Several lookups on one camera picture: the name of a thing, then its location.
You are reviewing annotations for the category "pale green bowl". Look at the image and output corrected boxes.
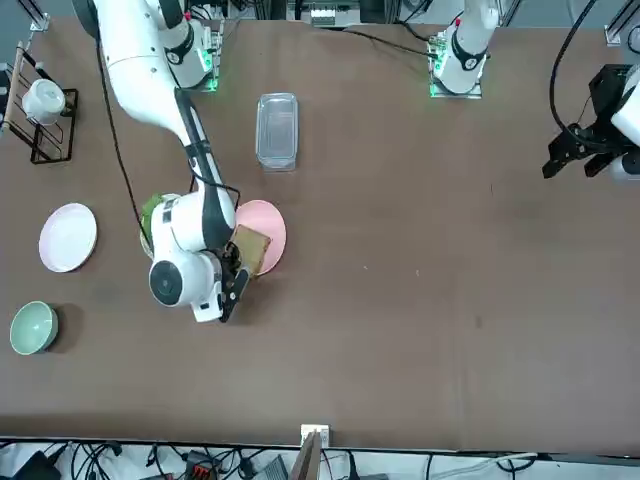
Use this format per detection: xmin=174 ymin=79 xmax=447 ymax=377
xmin=9 ymin=300 xmax=60 ymax=356

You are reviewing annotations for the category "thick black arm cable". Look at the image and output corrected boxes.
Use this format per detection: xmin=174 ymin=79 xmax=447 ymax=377
xmin=549 ymin=0 xmax=599 ymax=134

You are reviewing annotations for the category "white cup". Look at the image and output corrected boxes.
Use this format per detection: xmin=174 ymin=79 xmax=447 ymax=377
xmin=21 ymin=78 xmax=66 ymax=126

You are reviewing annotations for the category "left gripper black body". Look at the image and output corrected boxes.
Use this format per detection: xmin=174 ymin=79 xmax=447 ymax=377
xmin=588 ymin=63 xmax=632 ymax=131

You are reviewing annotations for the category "brown bread slice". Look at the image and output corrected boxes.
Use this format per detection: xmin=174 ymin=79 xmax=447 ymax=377
xmin=232 ymin=223 xmax=273 ymax=280

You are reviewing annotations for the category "black base cable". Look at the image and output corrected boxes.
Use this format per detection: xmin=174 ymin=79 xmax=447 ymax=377
xmin=344 ymin=27 xmax=436 ymax=59

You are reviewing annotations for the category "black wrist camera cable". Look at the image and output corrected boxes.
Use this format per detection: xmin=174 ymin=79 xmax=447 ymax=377
xmin=94 ymin=29 xmax=151 ymax=241

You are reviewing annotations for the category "aluminium post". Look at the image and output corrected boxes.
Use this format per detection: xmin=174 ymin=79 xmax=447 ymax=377
xmin=292 ymin=423 xmax=332 ymax=480

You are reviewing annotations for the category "pink plate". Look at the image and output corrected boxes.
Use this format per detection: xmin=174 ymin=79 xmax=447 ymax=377
xmin=233 ymin=199 xmax=288 ymax=275

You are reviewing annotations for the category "green lettuce leaf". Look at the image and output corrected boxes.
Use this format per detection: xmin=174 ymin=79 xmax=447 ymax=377
xmin=140 ymin=193 xmax=176 ymax=234

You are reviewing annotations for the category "pale speckled plate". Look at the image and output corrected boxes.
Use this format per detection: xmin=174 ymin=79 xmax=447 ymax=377
xmin=38 ymin=202 xmax=99 ymax=274

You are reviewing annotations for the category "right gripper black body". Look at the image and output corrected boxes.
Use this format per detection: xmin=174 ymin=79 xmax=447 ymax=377
xmin=214 ymin=242 xmax=246 ymax=281

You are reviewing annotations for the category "clear plastic container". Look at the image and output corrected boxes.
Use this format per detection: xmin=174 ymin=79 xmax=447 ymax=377
xmin=255 ymin=91 xmax=300 ymax=173

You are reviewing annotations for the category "black wire cup rack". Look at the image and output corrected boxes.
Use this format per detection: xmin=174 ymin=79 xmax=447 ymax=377
xmin=0 ymin=42 xmax=81 ymax=165

